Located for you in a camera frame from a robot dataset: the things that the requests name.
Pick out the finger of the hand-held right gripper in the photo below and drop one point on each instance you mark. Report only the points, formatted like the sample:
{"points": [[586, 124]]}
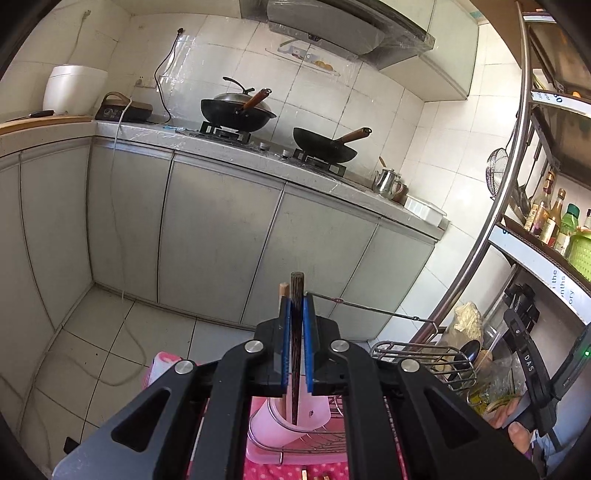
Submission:
{"points": [[526, 360]]}

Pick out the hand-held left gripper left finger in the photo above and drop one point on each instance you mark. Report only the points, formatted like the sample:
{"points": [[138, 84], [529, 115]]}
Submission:
{"points": [[287, 346]]}

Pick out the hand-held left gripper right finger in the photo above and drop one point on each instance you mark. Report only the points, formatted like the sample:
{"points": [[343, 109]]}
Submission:
{"points": [[308, 346]]}

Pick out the dark wooden chopstick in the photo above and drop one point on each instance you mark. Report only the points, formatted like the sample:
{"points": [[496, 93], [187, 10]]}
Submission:
{"points": [[296, 286]]}

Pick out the pink plastic utensil holder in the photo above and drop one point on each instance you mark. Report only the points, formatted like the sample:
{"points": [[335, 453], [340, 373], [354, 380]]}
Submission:
{"points": [[314, 410]]}

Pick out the person's right hand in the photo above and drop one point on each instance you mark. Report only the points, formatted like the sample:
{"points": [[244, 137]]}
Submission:
{"points": [[519, 436]]}

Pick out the light wooden chopstick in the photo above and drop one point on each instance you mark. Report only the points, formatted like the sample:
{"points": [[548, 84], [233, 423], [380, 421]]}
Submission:
{"points": [[282, 295]]}

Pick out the black plastic spoon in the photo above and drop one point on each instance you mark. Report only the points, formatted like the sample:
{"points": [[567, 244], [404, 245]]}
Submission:
{"points": [[472, 350]]}

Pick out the napa cabbage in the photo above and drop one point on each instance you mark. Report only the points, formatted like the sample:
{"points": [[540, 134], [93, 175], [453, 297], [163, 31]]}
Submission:
{"points": [[466, 318]]}

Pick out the printed cardboard shelf liner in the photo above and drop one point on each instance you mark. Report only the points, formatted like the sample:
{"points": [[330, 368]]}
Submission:
{"points": [[531, 258]]}

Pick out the green plastic basket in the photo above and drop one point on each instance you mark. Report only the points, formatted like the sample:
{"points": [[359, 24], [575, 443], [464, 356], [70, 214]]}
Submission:
{"points": [[581, 254]]}

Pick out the pink polka dot cloth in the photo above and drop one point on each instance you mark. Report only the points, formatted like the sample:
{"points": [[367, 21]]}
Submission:
{"points": [[268, 470]]}

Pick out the grey base cabinets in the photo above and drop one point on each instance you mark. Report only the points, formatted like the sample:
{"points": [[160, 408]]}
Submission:
{"points": [[221, 230]]}

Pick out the green plastic bottle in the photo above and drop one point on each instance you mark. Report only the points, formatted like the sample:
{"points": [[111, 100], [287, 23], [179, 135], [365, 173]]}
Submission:
{"points": [[567, 230]]}

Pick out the yellow label sauce bottle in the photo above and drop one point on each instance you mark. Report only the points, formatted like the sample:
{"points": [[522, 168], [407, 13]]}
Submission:
{"points": [[552, 221]]}

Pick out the white plastic container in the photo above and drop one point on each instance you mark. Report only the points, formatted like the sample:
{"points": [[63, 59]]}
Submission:
{"points": [[422, 210]]}

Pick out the brown cup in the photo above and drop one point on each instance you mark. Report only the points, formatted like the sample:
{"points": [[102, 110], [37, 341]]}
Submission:
{"points": [[400, 193]]}

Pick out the steel kettle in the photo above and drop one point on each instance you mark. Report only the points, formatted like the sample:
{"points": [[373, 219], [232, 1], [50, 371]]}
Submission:
{"points": [[385, 182]]}

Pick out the open black wok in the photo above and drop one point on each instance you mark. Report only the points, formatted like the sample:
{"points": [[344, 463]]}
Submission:
{"points": [[323, 145]]}

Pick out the gas stove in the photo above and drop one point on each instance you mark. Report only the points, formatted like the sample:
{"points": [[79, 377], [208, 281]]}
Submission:
{"points": [[258, 145]]}

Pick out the black wok with lid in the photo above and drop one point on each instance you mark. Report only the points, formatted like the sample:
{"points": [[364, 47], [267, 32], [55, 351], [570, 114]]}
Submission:
{"points": [[231, 117]]}

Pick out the steel wok lid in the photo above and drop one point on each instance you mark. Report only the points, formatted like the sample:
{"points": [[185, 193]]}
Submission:
{"points": [[231, 98]]}

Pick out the black induction cooker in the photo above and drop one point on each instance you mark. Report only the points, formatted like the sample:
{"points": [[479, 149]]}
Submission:
{"points": [[124, 110]]}

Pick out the steel shelf rack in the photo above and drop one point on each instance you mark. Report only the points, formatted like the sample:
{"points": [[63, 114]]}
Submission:
{"points": [[526, 69]]}

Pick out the range hood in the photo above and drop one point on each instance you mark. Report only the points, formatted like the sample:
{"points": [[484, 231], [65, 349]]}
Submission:
{"points": [[332, 23]]}

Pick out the wooden cutting board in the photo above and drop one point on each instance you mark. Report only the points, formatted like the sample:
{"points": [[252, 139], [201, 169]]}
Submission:
{"points": [[46, 122]]}

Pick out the white rice cooker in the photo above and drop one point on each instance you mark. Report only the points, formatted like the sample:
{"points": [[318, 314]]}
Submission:
{"points": [[74, 90]]}

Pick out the glass wall shelf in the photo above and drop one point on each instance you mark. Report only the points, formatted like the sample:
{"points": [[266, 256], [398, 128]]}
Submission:
{"points": [[304, 57]]}

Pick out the wall cabinet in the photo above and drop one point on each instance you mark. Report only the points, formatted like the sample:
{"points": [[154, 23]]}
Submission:
{"points": [[450, 50]]}

